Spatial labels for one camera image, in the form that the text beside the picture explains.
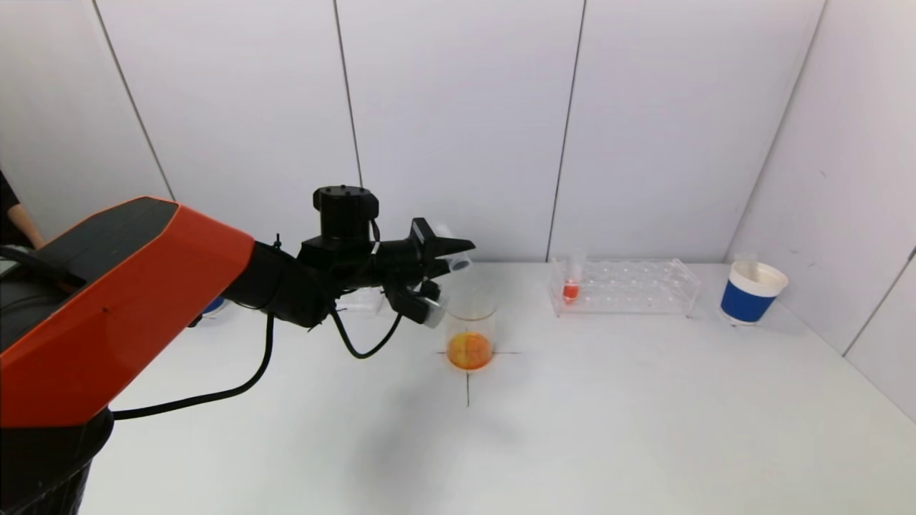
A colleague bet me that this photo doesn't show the clear acrylic test tube rack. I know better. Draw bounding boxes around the clear acrylic test tube rack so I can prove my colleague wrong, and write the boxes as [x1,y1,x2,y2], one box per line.
[335,286,389,315]
[547,257,702,318]

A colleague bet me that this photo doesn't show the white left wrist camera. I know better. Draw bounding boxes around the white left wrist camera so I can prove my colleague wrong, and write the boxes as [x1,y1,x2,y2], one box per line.
[421,295,449,329]

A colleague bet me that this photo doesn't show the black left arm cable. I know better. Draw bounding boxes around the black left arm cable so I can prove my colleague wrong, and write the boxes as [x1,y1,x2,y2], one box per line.
[112,304,406,421]

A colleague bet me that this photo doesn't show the thick black arm hose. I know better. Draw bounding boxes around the thick black arm hose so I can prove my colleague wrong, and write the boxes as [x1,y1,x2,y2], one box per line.
[0,243,81,288]

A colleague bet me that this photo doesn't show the clear glass beaker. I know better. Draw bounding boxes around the clear glass beaker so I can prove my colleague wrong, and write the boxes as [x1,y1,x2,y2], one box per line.
[444,288,498,373]

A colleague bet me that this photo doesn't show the seated person in grey trousers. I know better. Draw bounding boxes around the seated person in grey trousers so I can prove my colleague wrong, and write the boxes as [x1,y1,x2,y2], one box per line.
[0,172,22,247]

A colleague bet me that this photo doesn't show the person's bare forearm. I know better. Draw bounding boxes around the person's bare forearm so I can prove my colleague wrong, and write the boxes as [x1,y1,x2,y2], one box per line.
[9,204,45,250]

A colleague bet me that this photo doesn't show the test tube with red pigment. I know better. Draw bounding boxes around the test tube with red pigment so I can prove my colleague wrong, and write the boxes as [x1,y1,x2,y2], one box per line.
[433,226,474,278]
[562,248,588,305]

